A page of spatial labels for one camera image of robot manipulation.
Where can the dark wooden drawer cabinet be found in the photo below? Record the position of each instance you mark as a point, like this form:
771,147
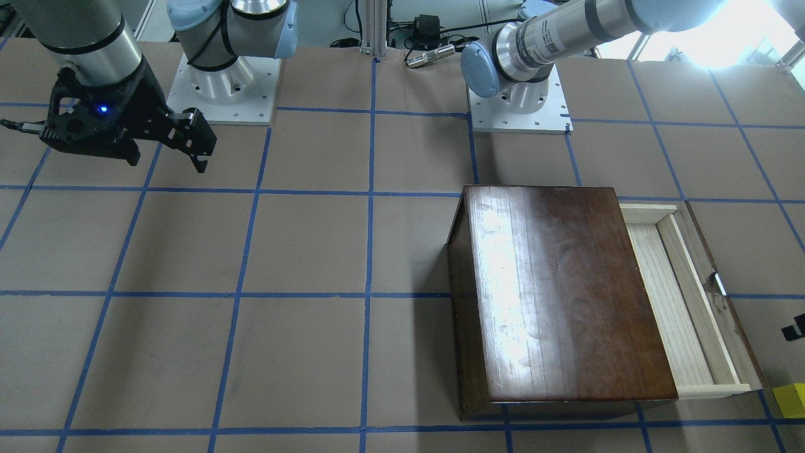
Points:
549,308

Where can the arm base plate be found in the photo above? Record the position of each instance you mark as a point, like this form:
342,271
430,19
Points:
243,94
531,108

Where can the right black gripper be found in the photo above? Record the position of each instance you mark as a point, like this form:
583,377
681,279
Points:
146,95

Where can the black power adapter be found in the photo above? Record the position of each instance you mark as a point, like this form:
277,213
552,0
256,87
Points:
426,29

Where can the yellow cube block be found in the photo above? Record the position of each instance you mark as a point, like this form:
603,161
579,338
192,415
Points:
790,400

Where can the metal drawer handle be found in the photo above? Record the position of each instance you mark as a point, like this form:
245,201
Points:
714,285

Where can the light wood drawer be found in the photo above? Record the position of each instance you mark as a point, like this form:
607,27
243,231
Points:
704,341

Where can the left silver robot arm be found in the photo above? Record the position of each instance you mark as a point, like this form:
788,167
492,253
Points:
526,50

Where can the silver cylindrical connector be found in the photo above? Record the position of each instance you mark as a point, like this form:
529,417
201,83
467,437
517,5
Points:
430,57

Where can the aluminium frame post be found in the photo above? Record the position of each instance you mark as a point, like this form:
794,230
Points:
373,22

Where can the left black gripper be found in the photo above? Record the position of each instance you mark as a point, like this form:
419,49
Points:
790,333

